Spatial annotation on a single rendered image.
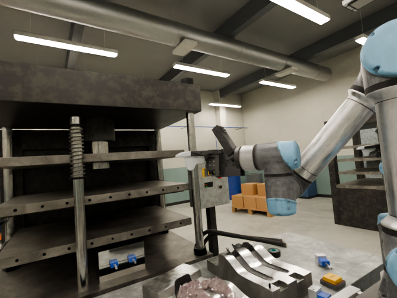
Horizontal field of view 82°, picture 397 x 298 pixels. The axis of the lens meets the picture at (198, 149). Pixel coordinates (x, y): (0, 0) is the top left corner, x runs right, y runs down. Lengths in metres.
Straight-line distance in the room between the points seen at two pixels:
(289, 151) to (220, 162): 0.20
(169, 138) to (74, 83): 6.98
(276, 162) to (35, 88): 1.24
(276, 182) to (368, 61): 0.32
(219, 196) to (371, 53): 1.56
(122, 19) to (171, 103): 2.70
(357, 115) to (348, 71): 7.55
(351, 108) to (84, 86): 1.28
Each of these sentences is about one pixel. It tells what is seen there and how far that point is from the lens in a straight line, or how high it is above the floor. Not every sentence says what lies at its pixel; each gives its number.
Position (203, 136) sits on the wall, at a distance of 9.07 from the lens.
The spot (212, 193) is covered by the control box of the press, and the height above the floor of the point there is 1.18.
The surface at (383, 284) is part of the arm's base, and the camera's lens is 0.83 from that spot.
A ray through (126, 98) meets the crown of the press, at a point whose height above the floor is 1.86.
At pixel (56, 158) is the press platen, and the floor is 1.52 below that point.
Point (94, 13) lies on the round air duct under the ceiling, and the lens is 4.07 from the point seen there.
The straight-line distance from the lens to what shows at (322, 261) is 1.56.
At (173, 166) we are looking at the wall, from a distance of 8.30.
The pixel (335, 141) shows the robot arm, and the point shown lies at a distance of 0.73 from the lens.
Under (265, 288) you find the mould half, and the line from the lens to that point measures 1.16.
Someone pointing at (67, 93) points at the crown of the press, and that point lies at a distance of 1.47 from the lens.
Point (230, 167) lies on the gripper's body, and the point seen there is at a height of 1.41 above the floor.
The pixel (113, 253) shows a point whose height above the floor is 0.93.
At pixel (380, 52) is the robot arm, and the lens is 0.59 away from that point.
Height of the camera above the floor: 1.44
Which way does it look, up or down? 3 degrees up
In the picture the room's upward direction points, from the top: 5 degrees counter-clockwise
